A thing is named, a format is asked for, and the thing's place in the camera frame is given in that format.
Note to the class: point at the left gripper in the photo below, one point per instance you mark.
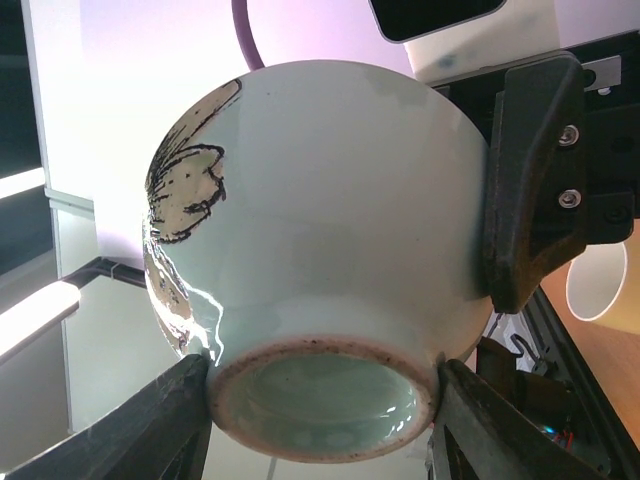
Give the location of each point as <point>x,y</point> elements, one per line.
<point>535,191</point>

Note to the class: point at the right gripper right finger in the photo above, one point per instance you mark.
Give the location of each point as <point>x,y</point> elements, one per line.
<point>478,435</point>

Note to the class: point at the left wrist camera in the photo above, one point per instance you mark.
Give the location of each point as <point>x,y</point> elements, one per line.
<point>447,38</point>

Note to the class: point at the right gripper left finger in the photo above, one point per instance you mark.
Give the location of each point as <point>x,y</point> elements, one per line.
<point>161,432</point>

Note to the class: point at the yellow ceramic mug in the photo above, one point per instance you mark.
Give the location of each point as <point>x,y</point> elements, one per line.
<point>602,286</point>

